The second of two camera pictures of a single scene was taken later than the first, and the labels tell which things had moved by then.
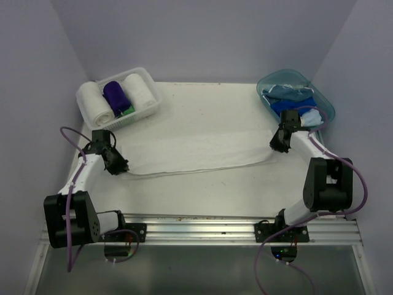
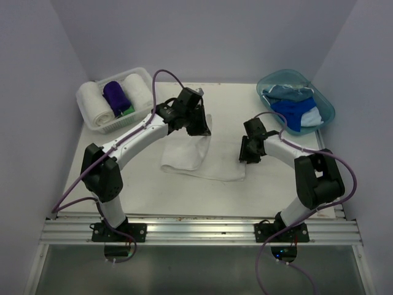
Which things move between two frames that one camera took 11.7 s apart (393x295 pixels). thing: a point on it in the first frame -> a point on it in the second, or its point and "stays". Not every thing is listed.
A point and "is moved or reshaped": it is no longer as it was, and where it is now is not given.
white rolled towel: (140, 96) stays
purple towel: (116, 98) stays
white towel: (156, 155) is moved or reshaped
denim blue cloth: (285, 92) stays
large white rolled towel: (96, 110) stays
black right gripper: (274, 145) -> (244, 155)
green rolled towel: (131, 110) stays
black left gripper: (121, 165) -> (202, 129)
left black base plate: (126, 236) stays
